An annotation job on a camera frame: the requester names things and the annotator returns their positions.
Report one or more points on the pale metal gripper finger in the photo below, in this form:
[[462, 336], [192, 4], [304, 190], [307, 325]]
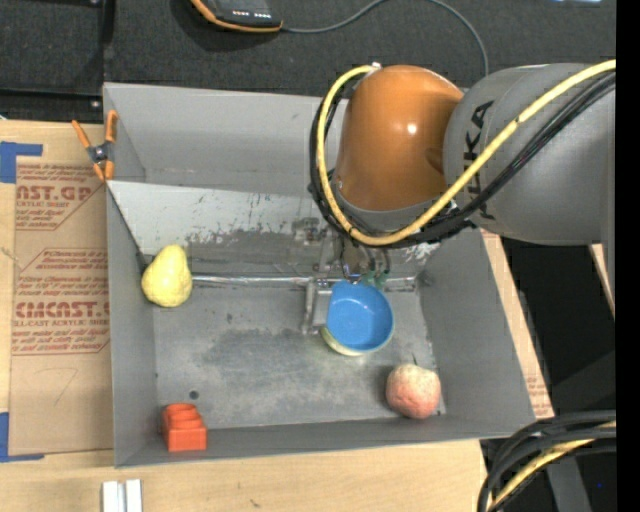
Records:
[[322, 305], [309, 310]]

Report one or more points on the pink toy peach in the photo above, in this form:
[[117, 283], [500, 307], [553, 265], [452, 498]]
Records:
[[412, 392]]

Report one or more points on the blue bowl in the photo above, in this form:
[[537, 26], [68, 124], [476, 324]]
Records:
[[357, 320]]

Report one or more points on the grey metal bin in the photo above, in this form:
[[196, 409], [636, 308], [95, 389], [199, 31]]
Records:
[[280, 365]]

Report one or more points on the yellow toy pear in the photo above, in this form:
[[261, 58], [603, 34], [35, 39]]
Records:
[[167, 282]]

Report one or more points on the orange toy block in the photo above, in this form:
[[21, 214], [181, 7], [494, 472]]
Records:
[[184, 430]]

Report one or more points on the brown cardboard board red print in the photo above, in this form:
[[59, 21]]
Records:
[[60, 360]]

